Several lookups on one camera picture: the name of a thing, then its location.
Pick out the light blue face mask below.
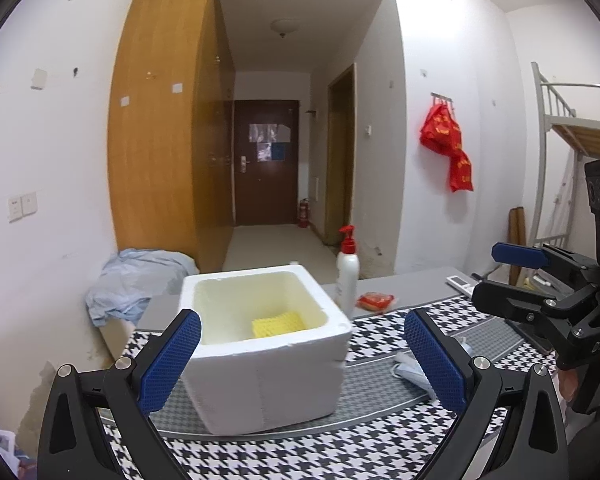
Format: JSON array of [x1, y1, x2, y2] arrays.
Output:
[[392, 335, 474, 411]]

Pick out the wooden planks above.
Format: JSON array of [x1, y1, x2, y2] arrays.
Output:
[[507, 206, 527, 285]]

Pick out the white remote control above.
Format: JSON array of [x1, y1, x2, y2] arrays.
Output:
[[445, 275, 476, 298]]

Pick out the metal bunk bed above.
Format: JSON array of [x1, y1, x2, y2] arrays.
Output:
[[528, 62, 600, 257]]

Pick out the red hanging bag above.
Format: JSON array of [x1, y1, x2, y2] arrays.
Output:
[[419, 101, 474, 193]]

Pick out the light blue cloth pile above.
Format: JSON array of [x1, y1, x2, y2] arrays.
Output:
[[85, 248, 199, 327]]

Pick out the red snack packet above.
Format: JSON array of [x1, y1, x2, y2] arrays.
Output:
[[355, 292, 396, 313]]

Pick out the white red pump bottle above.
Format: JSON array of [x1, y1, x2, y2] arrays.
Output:
[[335, 224, 360, 318]]

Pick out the white styrofoam box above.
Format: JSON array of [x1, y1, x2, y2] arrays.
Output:
[[178, 264, 352, 437]]

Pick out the red fire extinguisher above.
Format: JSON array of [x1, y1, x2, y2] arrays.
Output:
[[298, 198, 310, 229]]

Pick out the yellow sponge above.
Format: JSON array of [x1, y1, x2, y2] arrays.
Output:
[[251, 311, 306, 338]]

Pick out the dark brown door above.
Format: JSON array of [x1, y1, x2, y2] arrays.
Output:
[[234, 100, 300, 226]]

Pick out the wooden wardrobe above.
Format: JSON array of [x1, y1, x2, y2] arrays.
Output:
[[107, 0, 235, 272]]

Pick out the ceiling lamp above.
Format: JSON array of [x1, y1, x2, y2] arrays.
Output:
[[270, 18, 300, 38]]

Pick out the white wall switch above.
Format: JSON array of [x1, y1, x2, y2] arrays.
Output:
[[7, 192, 38, 223]]

